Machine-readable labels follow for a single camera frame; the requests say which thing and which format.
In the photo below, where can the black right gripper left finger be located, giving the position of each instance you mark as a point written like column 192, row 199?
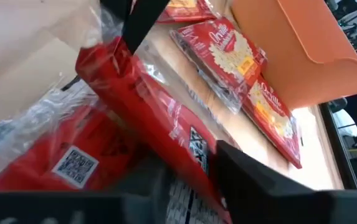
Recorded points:
column 56, row 211

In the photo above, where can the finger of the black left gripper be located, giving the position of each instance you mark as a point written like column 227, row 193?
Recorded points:
column 114, row 7
column 140, row 21

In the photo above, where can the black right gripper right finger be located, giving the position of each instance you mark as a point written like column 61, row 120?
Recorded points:
column 290, row 208

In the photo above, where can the red Orville popcorn bag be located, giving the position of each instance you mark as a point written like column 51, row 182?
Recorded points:
column 271, row 121
column 41, row 155
column 184, row 12
column 140, row 102
column 225, row 53

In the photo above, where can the orange plastic basket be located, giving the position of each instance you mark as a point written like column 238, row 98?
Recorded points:
column 306, row 46

